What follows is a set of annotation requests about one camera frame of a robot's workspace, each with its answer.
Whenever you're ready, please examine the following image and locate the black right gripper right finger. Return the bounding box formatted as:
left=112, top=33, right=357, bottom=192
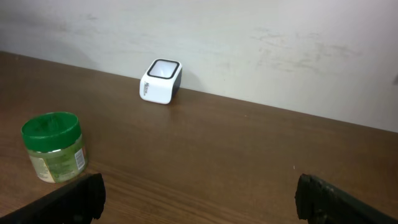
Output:
left=295, top=174, right=397, bottom=224

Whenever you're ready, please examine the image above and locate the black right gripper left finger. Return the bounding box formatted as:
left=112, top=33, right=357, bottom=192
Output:
left=1, top=173, right=106, bottom=224

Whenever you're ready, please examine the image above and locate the white barcode scanner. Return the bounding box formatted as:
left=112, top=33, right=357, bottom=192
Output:
left=139, top=58, right=182, bottom=105

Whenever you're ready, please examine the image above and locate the green lid jar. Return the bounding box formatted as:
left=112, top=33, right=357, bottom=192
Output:
left=21, top=111, right=88, bottom=183

